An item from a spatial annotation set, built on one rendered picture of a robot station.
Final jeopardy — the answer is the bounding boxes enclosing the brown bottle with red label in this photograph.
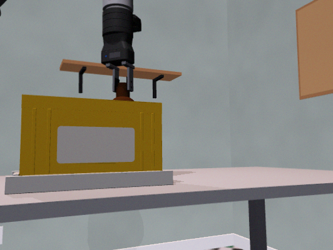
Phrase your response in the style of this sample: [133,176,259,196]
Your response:
[113,82,134,101]

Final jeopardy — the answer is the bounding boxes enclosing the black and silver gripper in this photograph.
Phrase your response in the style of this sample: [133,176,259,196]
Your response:
[101,0,141,93]

